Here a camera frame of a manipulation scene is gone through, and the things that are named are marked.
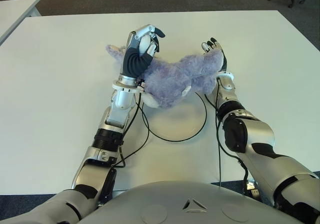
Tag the white plate black rim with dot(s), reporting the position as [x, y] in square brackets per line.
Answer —
[180, 124]

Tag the silver metal bracket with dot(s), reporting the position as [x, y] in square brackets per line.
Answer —
[253, 189]

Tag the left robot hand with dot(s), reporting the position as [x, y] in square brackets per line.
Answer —
[135, 62]

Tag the grey side desk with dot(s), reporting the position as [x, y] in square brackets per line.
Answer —
[15, 12]

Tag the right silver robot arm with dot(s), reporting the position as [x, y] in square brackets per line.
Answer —
[260, 134]

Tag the purple plush doll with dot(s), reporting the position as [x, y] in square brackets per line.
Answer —
[175, 81]

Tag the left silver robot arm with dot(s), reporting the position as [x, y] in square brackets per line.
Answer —
[112, 124]

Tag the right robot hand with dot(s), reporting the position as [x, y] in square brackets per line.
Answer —
[210, 44]

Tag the grey robot torso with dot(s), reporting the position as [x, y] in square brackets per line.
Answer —
[190, 209]

